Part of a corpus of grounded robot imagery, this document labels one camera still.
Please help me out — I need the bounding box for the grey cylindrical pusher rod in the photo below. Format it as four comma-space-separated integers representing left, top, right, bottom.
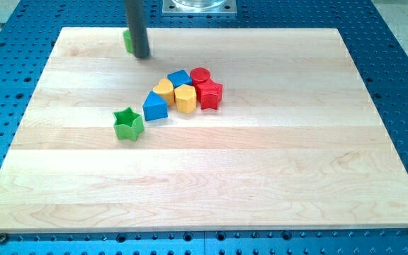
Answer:
124, 0, 150, 58

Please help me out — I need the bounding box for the green circle block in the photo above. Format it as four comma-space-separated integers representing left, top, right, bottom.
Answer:
123, 29, 133, 54

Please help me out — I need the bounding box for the red circle block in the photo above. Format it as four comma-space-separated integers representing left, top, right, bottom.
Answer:
190, 67, 210, 86

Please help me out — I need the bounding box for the blue cube block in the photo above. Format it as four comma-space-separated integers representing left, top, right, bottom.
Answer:
167, 69, 193, 88

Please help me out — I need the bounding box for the yellow heart block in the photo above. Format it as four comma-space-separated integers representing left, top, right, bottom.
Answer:
153, 78, 175, 106

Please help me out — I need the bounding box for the yellow pentagon block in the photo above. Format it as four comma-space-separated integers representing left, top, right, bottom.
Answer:
174, 84, 197, 113

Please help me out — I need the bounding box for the blue triangle block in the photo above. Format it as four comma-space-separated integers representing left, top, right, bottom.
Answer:
142, 91, 168, 121

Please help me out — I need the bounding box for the red star block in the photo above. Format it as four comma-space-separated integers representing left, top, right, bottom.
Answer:
195, 80, 223, 110

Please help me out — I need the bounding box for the green star block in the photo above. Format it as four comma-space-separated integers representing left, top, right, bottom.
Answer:
113, 107, 145, 141

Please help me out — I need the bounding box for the light wooden board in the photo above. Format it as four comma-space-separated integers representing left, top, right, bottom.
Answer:
0, 27, 408, 233

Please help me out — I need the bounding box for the left board clamp screw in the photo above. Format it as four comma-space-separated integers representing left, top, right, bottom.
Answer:
0, 233, 9, 244

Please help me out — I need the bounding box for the clear acrylic robot base mount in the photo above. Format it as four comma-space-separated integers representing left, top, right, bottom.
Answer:
161, 0, 237, 16

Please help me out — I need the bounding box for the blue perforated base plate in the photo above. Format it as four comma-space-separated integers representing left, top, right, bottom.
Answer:
0, 1, 408, 254

